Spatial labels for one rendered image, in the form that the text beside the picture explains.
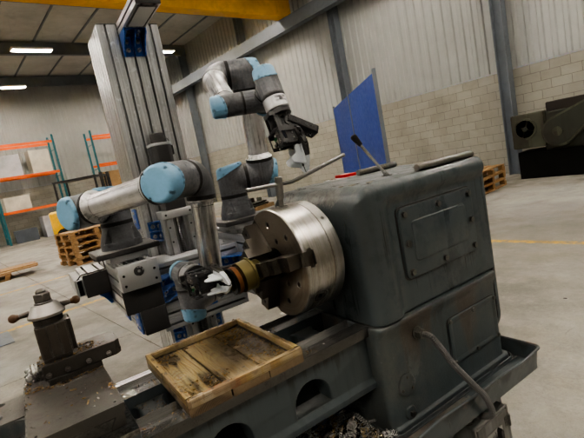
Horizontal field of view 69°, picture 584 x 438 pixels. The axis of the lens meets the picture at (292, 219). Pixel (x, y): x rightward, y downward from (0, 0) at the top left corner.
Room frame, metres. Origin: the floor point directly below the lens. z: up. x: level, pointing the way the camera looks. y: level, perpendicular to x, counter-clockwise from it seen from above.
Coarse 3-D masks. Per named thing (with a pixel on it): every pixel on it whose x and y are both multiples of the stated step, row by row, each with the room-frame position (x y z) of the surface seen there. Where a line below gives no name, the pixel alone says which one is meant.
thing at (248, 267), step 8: (240, 264) 1.12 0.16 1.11; (248, 264) 1.13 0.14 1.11; (232, 272) 1.10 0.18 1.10; (240, 272) 1.11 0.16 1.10; (248, 272) 1.11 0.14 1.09; (256, 272) 1.12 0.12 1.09; (232, 280) 1.16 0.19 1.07; (240, 280) 1.10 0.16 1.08; (248, 280) 1.10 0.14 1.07; (256, 280) 1.12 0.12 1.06; (232, 288) 1.14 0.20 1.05; (240, 288) 1.10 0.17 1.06; (248, 288) 1.11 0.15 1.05; (256, 288) 1.14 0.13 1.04
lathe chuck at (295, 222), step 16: (272, 208) 1.21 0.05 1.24; (288, 208) 1.19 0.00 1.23; (304, 208) 1.19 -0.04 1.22; (272, 224) 1.18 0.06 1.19; (288, 224) 1.11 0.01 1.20; (304, 224) 1.13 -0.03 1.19; (320, 224) 1.14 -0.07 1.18; (272, 240) 1.20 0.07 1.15; (288, 240) 1.13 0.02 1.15; (304, 240) 1.09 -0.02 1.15; (320, 240) 1.11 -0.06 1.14; (272, 256) 1.25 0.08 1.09; (320, 256) 1.09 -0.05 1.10; (288, 272) 1.15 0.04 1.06; (304, 272) 1.08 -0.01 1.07; (320, 272) 1.09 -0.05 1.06; (288, 288) 1.17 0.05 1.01; (304, 288) 1.10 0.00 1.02; (320, 288) 1.10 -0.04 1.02; (288, 304) 1.18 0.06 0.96; (304, 304) 1.11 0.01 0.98; (320, 304) 1.17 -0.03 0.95
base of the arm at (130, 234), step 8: (104, 224) 1.57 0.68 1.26; (112, 224) 1.56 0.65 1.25; (120, 224) 1.57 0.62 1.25; (128, 224) 1.59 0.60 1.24; (104, 232) 1.57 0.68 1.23; (112, 232) 1.56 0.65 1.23; (120, 232) 1.56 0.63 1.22; (128, 232) 1.58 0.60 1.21; (136, 232) 1.62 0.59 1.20; (104, 240) 1.56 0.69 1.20; (112, 240) 1.55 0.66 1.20; (120, 240) 1.55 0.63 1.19; (128, 240) 1.56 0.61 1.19; (136, 240) 1.59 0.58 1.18; (104, 248) 1.56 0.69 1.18; (112, 248) 1.55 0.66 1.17; (120, 248) 1.55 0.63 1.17
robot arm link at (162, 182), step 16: (144, 176) 1.26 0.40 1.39; (160, 176) 1.24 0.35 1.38; (176, 176) 1.25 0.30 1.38; (192, 176) 1.31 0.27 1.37; (96, 192) 1.44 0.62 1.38; (112, 192) 1.37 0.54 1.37; (128, 192) 1.33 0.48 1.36; (144, 192) 1.27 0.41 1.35; (160, 192) 1.25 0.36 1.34; (176, 192) 1.25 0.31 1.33; (192, 192) 1.33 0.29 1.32; (64, 208) 1.43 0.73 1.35; (80, 208) 1.41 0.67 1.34; (96, 208) 1.40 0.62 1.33; (112, 208) 1.38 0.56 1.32; (128, 208) 1.38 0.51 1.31; (64, 224) 1.45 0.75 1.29; (80, 224) 1.44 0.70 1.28; (96, 224) 1.53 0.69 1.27
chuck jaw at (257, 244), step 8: (256, 224) 1.26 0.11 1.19; (248, 232) 1.23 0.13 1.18; (256, 232) 1.24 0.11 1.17; (248, 240) 1.21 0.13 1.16; (256, 240) 1.22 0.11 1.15; (264, 240) 1.23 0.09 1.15; (248, 248) 1.20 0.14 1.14; (256, 248) 1.20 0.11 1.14; (264, 248) 1.21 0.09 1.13; (272, 248) 1.21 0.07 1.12; (248, 256) 1.17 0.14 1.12; (256, 256) 1.18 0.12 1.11; (264, 256) 1.21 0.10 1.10
